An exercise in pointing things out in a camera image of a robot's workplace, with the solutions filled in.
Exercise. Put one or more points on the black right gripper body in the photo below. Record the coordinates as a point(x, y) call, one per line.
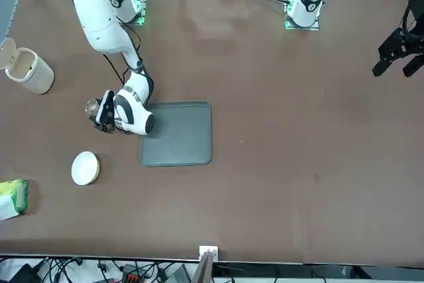
point(106, 110)

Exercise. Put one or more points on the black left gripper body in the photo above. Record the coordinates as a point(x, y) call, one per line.
point(419, 21)

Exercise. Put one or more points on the clear glass measuring cup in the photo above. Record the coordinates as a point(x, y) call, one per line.
point(91, 106)

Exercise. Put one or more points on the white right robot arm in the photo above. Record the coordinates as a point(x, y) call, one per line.
point(99, 14)

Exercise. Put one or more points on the beige trash bin with lid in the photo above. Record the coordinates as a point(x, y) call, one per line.
point(31, 72)

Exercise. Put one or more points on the dark grey tray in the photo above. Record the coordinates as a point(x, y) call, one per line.
point(185, 137)

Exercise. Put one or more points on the green tissue pack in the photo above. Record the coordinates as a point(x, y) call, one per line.
point(13, 197)

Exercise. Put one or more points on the black power strip red switches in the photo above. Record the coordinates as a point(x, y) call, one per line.
point(130, 273)

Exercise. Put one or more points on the black power adapter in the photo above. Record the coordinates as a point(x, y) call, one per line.
point(24, 273)

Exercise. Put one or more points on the aluminium post with white bracket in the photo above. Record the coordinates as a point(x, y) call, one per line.
point(206, 263)

